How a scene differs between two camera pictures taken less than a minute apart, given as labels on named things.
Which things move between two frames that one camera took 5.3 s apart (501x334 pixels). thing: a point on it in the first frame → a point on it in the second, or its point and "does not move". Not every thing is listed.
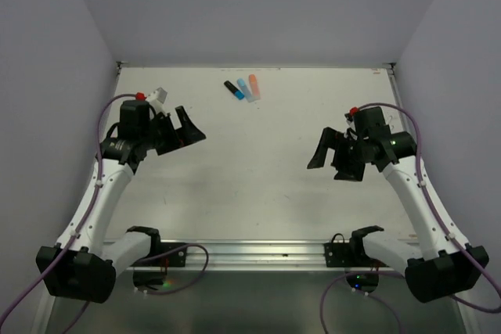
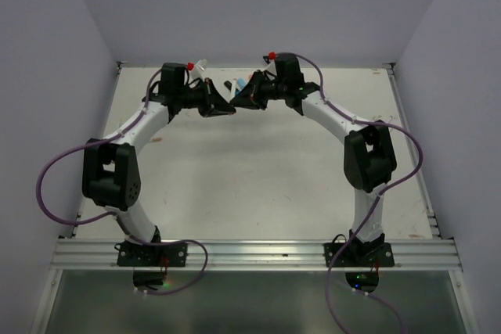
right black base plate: [349, 255] does not move
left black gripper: [188, 134] → [214, 103]
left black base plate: [165, 255] does not move
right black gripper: [333, 138] → [250, 96]
